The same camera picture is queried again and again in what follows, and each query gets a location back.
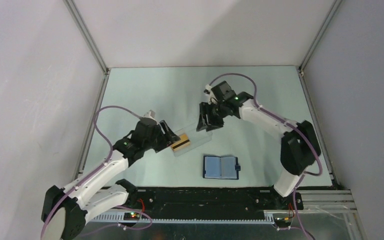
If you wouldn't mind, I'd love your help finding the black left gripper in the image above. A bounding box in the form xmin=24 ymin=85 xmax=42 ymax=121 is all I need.
xmin=143 ymin=120 xmax=180 ymax=153

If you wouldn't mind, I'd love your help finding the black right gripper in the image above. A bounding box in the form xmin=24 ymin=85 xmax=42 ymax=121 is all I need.
xmin=196 ymin=101 xmax=228 ymax=132

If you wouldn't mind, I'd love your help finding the gold card with black stripe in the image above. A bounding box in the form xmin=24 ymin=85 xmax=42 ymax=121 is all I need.
xmin=170 ymin=133 xmax=191 ymax=153

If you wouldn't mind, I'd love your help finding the clear plastic tray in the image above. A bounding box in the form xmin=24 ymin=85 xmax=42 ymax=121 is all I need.
xmin=172 ymin=123 xmax=213 ymax=157

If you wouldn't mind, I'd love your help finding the blue leather card holder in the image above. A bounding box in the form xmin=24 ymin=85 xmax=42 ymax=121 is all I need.
xmin=202 ymin=155 xmax=241 ymax=180

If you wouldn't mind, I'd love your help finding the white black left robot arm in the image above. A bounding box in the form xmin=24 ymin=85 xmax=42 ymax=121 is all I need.
xmin=40 ymin=117 xmax=180 ymax=240

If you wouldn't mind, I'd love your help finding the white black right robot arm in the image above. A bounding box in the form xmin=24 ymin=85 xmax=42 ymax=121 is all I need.
xmin=196 ymin=81 xmax=321 ymax=209

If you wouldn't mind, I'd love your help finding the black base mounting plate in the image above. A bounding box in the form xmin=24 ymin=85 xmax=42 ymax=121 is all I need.
xmin=123 ymin=187 xmax=304 ymax=220

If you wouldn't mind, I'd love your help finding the left electronics board with leds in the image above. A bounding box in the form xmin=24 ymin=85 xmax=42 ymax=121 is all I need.
xmin=123 ymin=212 xmax=141 ymax=221

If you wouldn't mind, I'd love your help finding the electronics board with leds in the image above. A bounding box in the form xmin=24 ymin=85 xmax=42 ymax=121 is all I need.
xmin=273 ymin=217 xmax=294 ymax=230
xmin=123 ymin=212 xmax=141 ymax=221

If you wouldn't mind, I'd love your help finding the right electronics board with leds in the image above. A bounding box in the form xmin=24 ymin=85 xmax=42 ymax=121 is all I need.
xmin=273 ymin=217 xmax=294 ymax=230

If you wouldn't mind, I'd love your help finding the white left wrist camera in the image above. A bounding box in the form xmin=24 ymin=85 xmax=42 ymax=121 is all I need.
xmin=140 ymin=110 xmax=157 ymax=123

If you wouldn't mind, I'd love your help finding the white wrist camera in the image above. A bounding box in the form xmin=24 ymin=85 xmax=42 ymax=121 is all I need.
xmin=140 ymin=110 xmax=157 ymax=123
xmin=203 ymin=84 xmax=212 ymax=96

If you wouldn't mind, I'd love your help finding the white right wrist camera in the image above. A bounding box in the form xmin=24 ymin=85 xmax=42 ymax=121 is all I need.
xmin=203 ymin=84 xmax=212 ymax=96

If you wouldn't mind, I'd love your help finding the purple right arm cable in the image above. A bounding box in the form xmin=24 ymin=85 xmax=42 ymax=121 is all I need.
xmin=208 ymin=73 xmax=324 ymax=240

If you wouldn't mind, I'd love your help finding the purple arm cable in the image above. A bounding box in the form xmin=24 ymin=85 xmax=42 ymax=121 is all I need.
xmin=208 ymin=73 xmax=324 ymax=240
xmin=41 ymin=105 xmax=147 ymax=239

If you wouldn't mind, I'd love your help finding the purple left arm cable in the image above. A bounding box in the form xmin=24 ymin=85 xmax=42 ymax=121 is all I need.
xmin=41 ymin=105 xmax=147 ymax=239

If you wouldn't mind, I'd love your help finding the grey slotted cable duct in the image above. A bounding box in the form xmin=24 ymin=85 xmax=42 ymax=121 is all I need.
xmin=90 ymin=211 xmax=274 ymax=225

